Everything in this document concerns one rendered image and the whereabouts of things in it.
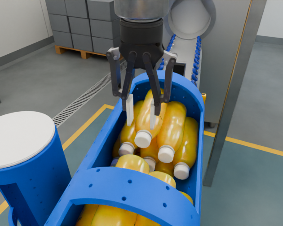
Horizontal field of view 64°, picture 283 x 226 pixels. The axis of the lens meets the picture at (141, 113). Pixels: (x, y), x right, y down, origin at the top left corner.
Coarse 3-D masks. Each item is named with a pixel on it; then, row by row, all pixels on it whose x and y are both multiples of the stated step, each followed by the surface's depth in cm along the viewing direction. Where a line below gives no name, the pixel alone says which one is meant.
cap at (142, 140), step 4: (140, 132) 55; (144, 132) 55; (136, 136) 55; (140, 136) 54; (144, 136) 54; (148, 136) 55; (136, 140) 55; (140, 140) 55; (144, 140) 54; (148, 140) 54; (136, 144) 56; (140, 144) 55; (144, 144) 55; (148, 144) 55
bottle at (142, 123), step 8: (160, 88) 68; (152, 96) 65; (144, 104) 63; (144, 112) 59; (160, 112) 61; (136, 120) 59; (144, 120) 57; (160, 120) 59; (136, 128) 58; (144, 128) 56; (160, 128) 59; (152, 136) 57
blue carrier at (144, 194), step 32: (192, 96) 67; (96, 160) 61; (64, 192) 42; (96, 192) 36; (128, 192) 35; (160, 192) 37; (192, 192) 56; (64, 224) 48; (160, 224) 35; (192, 224) 38
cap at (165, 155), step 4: (164, 148) 56; (168, 148) 56; (160, 152) 56; (164, 152) 55; (168, 152) 55; (172, 152) 56; (160, 156) 56; (164, 156) 56; (168, 156) 56; (172, 156) 56; (160, 160) 57; (164, 160) 57; (168, 160) 57
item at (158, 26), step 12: (120, 24) 38; (132, 24) 36; (144, 24) 36; (156, 24) 36; (120, 36) 39; (132, 36) 37; (144, 36) 36; (156, 36) 37; (120, 48) 41; (132, 48) 41; (144, 48) 40; (156, 48) 40; (156, 60) 41
